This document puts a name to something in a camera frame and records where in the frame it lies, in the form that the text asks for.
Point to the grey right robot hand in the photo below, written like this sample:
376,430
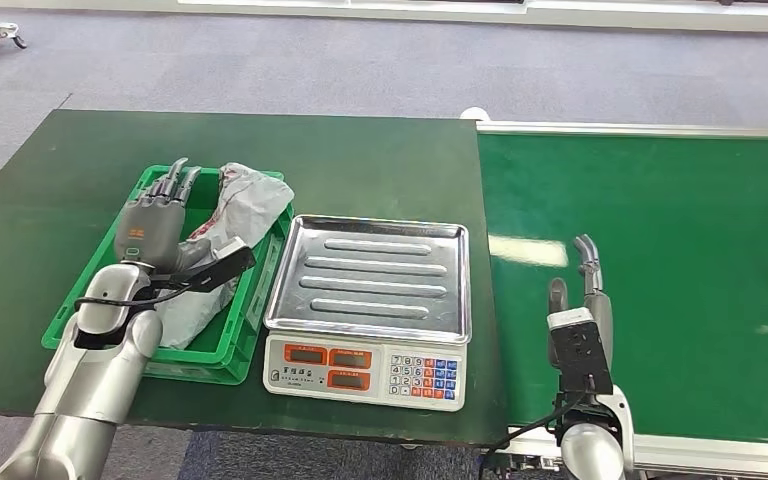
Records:
597,318

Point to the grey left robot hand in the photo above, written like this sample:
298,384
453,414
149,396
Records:
149,232

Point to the grey package with red print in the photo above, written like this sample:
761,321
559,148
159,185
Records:
251,199

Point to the green conveyor belt machine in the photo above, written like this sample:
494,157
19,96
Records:
675,232

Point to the green plastic crate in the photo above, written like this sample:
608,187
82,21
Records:
225,331

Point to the white electronic scale steel tray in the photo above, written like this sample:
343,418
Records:
371,278

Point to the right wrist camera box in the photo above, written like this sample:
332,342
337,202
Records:
579,351

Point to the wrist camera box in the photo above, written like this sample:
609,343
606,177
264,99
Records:
579,351
218,265

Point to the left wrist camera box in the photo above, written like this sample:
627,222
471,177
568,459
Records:
218,265

